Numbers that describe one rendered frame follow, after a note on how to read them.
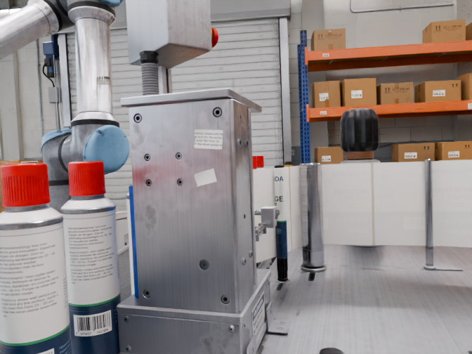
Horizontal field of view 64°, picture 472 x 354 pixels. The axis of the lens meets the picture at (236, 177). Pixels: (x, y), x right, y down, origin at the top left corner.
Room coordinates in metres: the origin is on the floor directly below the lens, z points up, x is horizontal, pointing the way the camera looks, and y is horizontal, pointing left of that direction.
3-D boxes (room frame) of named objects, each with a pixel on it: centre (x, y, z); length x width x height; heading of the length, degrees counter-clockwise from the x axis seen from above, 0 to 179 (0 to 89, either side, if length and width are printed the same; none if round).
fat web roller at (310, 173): (0.66, -0.13, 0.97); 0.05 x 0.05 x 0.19
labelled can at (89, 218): (0.37, 0.15, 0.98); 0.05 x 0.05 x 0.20
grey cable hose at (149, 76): (0.71, 0.15, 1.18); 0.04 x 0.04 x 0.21
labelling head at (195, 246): (0.41, 0.04, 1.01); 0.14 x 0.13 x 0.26; 164
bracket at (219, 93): (0.41, 0.04, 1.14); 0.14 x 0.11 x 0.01; 164
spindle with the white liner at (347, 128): (0.84, -0.28, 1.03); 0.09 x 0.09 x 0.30
